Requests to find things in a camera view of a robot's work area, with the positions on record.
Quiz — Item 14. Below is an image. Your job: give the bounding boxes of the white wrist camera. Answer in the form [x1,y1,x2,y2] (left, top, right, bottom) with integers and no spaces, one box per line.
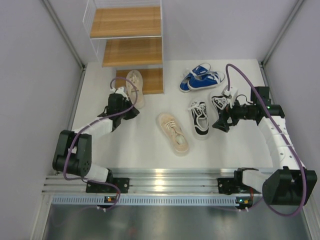
[222,86,238,108]
[110,86,129,101]

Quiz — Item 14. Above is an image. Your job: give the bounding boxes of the aluminium frame post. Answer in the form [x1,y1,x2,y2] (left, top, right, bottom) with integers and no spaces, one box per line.
[259,0,306,69]
[40,0,85,71]

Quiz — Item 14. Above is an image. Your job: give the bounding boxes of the black white sneaker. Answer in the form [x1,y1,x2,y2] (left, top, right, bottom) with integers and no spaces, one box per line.
[187,98,209,140]
[209,91,231,117]

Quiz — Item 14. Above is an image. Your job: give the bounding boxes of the aluminium mounting rail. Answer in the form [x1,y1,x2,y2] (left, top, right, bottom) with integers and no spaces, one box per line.
[41,168,236,196]

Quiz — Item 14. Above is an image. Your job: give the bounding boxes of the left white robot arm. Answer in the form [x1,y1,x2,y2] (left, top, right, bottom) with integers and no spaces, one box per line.
[52,92,140,195]

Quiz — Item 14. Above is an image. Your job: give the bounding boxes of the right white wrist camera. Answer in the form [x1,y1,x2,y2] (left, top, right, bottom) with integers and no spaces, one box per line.
[222,86,238,108]

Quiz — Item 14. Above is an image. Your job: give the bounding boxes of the left aluminium frame post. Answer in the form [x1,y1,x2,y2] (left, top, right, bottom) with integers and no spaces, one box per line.
[40,0,85,71]

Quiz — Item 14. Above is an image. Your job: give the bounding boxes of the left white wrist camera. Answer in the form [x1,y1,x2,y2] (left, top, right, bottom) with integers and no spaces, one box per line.
[110,86,129,101]

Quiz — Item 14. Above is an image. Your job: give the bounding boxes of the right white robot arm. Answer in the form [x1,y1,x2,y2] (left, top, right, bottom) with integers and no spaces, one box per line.
[209,86,318,206]

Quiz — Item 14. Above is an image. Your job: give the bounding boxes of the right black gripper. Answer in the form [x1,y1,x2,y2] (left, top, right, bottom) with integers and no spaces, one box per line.
[212,95,255,133]

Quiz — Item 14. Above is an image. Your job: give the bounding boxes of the slotted grey cable duct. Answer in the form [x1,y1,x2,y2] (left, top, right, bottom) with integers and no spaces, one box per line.
[51,195,242,207]

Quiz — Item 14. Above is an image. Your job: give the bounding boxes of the right aluminium frame post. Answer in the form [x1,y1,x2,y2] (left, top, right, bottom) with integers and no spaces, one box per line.
[259,0,306,69]

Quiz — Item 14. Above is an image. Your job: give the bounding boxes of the blue canvas sneaker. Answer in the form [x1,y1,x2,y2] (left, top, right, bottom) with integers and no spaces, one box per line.
[179,62,212,93]
[187,71,226,91]

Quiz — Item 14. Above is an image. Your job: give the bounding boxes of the wooden three-tier shoe shelf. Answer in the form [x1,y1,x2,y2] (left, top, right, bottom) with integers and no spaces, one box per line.
[82,0,164,95]

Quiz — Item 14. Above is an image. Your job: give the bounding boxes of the beige lace sneaker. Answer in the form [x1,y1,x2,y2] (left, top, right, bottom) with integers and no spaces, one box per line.
[126,70,145,109]
[157,112,189,156]

